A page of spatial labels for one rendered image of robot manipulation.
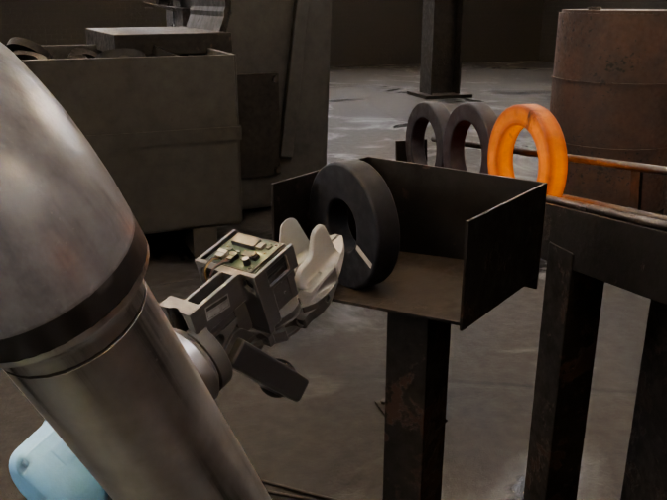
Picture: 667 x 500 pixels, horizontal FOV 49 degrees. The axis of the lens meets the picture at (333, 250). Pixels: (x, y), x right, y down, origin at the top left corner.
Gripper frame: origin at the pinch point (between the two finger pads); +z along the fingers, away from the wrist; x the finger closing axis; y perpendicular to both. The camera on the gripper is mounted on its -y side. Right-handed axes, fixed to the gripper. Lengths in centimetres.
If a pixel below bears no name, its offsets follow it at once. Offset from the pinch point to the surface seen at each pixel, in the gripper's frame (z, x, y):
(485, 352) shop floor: 89, 35, -102
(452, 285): 14.6, -4.1, -13.8
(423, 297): 9.7, -3.1, -12.3
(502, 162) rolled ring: 55, 9, -20
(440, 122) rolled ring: 69, 28, -22
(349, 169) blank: 12.2, 6.0, 1.8
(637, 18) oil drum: 265, 50, -70
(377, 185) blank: 12.3, 2.5, 0.3
